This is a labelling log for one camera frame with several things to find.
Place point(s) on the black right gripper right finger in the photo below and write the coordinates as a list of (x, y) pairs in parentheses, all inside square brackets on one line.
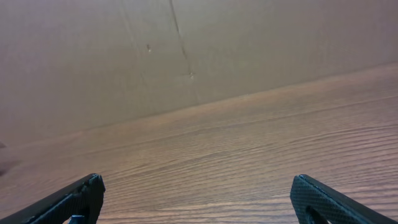
[(317, 203)]

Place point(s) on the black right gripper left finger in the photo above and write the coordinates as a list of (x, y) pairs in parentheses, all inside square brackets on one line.
[(79, 202)]

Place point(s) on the brown cardboard back wall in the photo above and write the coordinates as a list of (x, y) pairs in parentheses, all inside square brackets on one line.
[(67, 66)]

